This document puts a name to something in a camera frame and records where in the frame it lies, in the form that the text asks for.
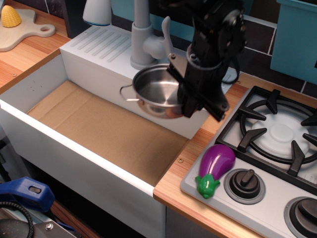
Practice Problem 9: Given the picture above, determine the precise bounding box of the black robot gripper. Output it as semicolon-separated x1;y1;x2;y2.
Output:
168;47;229;121

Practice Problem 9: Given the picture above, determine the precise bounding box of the small stainless steel pot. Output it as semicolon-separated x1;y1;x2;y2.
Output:
119;63;183;119

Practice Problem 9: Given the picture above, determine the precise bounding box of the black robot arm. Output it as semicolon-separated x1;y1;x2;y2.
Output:
158;0;247;121

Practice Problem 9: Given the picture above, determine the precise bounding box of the white toy sink basin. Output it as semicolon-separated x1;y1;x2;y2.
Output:
0;26;209;238

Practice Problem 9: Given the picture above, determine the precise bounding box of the purple toy eggplant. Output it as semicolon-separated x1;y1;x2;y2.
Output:
195;144;236;199

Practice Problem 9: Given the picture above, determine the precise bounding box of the grey toy faucet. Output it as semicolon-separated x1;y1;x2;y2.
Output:
130;0;174;70

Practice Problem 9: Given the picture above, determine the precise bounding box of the grey toy stove top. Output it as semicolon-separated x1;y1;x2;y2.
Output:
181;89;317;238

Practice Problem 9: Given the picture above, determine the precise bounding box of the black stove knob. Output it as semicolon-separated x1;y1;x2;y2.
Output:
284;197;317;238
223;169;266;205

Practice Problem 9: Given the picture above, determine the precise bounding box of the teal box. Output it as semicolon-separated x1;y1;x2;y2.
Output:
270;0;317;84

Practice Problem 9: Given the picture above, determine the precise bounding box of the black burner grate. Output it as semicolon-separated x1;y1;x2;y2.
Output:
216;86;317;195

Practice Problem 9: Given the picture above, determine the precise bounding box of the white bottle with blue base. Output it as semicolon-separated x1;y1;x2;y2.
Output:
83;0;112;26

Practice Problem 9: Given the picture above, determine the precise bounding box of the blue plastic clamp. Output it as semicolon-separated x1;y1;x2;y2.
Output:
0;177;55;212

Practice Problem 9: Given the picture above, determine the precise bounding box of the light wooden cutting board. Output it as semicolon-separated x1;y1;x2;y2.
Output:
0;9;55;52

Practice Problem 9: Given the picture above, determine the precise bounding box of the yellow toy corn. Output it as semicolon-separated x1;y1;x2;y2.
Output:
1;5;22;28

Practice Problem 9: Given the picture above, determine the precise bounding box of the grey metal bracket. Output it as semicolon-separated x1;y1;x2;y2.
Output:
33;221;82;238

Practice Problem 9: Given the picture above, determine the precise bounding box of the black braided cable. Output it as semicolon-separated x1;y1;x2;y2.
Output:
0;200;35;238

